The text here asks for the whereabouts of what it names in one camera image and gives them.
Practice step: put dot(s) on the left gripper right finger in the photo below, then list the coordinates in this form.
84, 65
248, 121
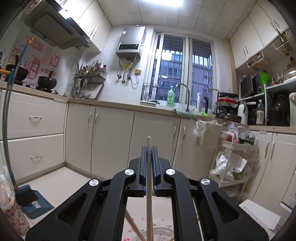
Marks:
159, 166

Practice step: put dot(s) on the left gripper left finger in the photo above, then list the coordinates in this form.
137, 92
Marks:
139, 165

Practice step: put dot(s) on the wooden chopstick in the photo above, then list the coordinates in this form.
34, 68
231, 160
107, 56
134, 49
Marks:
134, 226
149, 190

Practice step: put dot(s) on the clear glass jar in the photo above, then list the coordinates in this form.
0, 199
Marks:
162, 234

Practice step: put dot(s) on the kitchen faucet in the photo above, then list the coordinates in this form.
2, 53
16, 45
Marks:
184, 93

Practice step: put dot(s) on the white rolling cart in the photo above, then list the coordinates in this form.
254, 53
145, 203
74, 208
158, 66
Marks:
230, 165

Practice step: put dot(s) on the white plastic bag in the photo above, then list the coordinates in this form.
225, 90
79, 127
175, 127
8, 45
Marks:
207, 134

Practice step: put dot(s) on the green soap bottle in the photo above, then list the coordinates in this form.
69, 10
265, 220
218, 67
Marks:
171, 97

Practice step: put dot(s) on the stacked pots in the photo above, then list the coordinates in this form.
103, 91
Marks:
226, 106

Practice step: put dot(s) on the blue dustpan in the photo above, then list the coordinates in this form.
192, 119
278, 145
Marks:
32, 203

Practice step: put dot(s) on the white electric kettle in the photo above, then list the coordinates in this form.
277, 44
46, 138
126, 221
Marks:
243, 111

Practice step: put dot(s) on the plastic bottle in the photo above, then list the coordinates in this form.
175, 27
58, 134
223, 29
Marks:
260, 113

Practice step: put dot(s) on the window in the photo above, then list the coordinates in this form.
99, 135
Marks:
180, 59

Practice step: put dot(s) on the floral trash bin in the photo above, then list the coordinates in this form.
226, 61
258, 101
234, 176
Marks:
9, 206

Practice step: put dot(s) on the black microwave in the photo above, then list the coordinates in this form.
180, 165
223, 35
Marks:
250, 85

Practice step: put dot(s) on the black wok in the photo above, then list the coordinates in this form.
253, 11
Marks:
47, 83

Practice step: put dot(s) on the grey water heater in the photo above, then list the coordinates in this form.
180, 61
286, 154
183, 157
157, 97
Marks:
131, 42

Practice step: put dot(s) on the black range hood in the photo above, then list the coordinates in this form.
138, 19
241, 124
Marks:
47, 22

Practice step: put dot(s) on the blue handled mop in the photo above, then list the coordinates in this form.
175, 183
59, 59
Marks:
14, 124

